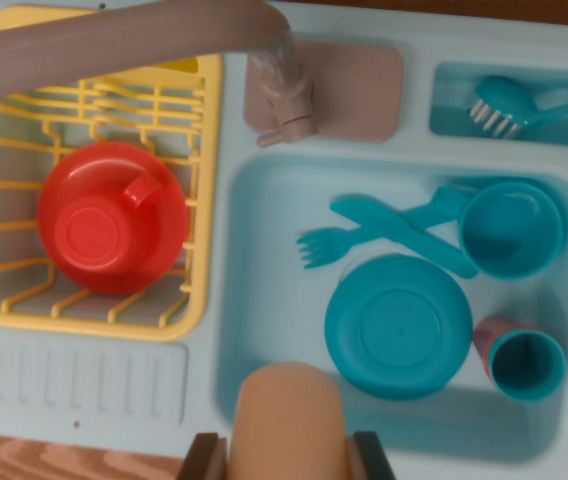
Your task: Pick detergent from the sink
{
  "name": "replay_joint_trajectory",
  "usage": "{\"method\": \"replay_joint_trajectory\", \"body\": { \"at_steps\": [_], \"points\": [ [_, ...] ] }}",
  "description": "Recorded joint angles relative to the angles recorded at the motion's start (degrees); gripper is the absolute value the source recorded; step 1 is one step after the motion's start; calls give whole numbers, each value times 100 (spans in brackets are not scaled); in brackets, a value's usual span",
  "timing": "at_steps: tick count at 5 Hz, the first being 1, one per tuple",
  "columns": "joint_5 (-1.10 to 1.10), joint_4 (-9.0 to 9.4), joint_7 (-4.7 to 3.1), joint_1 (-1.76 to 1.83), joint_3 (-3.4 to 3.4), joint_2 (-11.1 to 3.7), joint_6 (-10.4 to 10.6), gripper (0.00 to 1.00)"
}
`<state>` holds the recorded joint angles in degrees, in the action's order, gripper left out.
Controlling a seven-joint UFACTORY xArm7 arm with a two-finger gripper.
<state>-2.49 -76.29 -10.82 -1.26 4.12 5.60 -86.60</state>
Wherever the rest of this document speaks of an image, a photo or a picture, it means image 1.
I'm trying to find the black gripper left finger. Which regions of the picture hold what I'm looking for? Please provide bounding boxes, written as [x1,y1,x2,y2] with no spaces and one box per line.
[176,432,229,480]

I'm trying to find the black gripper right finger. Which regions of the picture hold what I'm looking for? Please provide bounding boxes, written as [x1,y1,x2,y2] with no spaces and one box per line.
[347,430,398,480]

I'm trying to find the cream toy detergent bottle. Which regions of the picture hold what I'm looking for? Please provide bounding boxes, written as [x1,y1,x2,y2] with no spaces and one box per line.
[227,360,350,480]

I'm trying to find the light blue toy sink unit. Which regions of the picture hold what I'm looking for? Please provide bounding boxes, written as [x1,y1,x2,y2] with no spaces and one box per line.
[0,0,568,480]

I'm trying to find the teal plastic plate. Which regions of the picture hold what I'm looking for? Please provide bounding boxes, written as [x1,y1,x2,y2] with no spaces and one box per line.
[323,253,474,401]

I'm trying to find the teal plastic tumbler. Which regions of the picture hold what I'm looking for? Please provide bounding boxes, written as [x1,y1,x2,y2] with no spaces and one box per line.
[487,328,568,403]

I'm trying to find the yellow plastic dish rack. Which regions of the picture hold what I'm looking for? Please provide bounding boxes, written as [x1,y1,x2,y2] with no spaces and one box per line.
[0,5,225,344]

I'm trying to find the teal plastic fork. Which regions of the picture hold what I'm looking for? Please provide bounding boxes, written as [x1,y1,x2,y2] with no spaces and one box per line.
[296,199,465,271]

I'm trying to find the red plastic plate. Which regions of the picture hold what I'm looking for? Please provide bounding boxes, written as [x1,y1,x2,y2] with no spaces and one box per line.
[37,141,189,295]

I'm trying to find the teal plastic knife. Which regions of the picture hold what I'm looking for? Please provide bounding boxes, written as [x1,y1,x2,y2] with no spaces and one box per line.
[328,194,479,280]

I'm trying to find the red plastic cup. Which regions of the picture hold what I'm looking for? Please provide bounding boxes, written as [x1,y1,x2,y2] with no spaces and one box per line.
[53,172,165,276]

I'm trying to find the teal dish brush white bristles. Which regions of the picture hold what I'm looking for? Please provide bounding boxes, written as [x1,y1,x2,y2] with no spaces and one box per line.
[468,74,568,141]

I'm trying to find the grey toy faucet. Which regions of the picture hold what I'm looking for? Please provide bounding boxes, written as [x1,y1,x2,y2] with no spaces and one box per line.
[0,0,320,149]

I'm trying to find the teal plastic mug with handle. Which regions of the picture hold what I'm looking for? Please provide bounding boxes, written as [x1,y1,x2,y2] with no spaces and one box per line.
[431,180,565,280]

